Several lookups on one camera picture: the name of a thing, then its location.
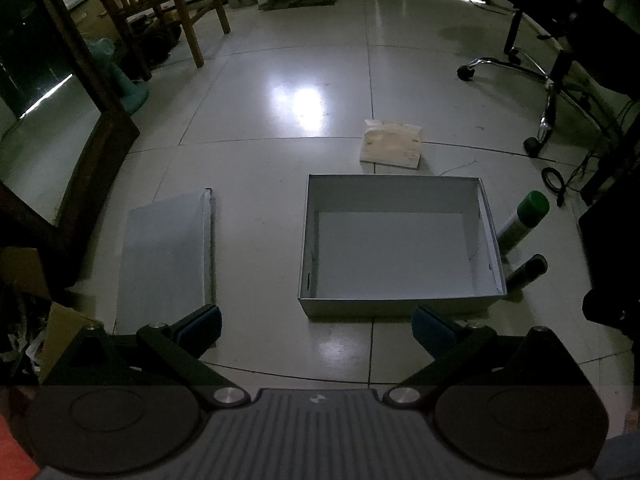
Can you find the green capped spray can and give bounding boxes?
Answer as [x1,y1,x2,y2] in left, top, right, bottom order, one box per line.
[495,190,551,257]

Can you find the white cardboard box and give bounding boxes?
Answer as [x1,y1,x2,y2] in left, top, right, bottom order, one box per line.
[297,174,508,319]

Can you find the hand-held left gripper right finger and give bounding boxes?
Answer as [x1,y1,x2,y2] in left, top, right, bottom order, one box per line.
[382,305,597,406]

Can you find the office chair base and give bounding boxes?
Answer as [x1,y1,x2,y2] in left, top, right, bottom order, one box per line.
[457,10,603,157]

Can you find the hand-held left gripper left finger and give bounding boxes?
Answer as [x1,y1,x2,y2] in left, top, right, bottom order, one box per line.
[44,304,252,406]

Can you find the teal floor fan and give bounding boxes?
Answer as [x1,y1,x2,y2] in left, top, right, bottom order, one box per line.
[87,37,151,117]

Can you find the yellow cardboard pieces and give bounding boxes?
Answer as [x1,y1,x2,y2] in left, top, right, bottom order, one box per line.
[0,247,103,383]

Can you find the orange garment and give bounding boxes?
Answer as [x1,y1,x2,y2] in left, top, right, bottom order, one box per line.
[0,410,40,480]

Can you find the dark slim bottle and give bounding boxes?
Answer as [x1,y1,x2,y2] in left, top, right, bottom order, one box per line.
[505,254,549,294]

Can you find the wooden framed mirror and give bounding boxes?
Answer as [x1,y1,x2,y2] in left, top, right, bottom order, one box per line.
[0,0,141,288]

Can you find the coiled black cable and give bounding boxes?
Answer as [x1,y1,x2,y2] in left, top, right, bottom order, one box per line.
[542,167,569,207]

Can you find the grey box lid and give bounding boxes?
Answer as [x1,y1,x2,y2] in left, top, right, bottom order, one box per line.
[116,187,217,347]

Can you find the black case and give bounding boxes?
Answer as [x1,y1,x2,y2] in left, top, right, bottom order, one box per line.
[577,195,640,333]

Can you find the brown cardboard box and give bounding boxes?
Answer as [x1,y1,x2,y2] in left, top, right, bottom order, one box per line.
[65,0,123,48]

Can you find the blue garment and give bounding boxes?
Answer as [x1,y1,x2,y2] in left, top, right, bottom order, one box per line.
[599,434,640,480]

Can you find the white paper scraps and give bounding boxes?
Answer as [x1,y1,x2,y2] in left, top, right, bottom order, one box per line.
[0,305,48,378]

